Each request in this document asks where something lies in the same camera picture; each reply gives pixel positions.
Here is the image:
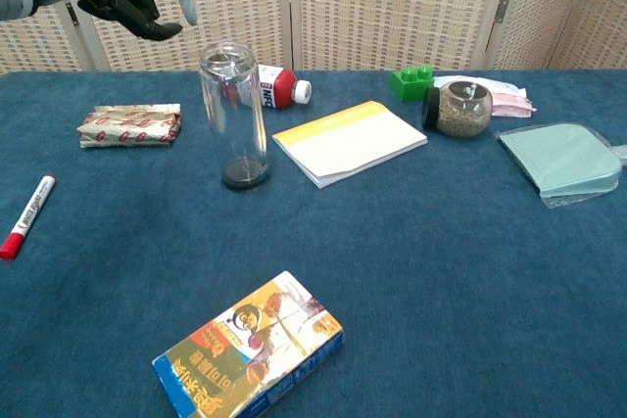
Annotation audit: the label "yellow white notepad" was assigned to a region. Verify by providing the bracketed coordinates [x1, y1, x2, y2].
[271, 100, 429, 190]

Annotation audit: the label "red juice bottle white cap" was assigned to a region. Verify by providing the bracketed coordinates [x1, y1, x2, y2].
[219, 64, 313, 110]

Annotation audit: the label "glass seed jar black lid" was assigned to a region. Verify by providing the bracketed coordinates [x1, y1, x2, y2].
[421, 79, 494, 139]

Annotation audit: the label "blue table cloth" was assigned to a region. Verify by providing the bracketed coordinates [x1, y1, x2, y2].
[0, 69, 627, 418]

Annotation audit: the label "paper wrapped package red print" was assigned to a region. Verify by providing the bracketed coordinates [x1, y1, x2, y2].
[76, 103, 183, 150]

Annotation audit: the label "pink white packets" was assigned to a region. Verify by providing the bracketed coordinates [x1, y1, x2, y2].
[433, 74, 538, 118]

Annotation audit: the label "teal cloth in plastic bag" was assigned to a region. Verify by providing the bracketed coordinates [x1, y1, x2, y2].
[494, 121, 627, 209]

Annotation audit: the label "red white whiteboard marker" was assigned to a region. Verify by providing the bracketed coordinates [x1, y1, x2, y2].
[0, 173, 57, 261]

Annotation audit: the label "green building block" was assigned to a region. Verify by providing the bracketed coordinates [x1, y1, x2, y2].
[390, 64, 436, 103]

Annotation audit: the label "woven folding screen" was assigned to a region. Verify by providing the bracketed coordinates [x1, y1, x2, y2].
[0, 0, 627, 75]

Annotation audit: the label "colourful printed snack box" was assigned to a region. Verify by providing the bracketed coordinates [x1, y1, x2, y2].
[151, 269, 345, 418]

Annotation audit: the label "tall clear glass jar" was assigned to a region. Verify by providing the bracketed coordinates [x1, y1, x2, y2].
[198, 40, 270, 192]

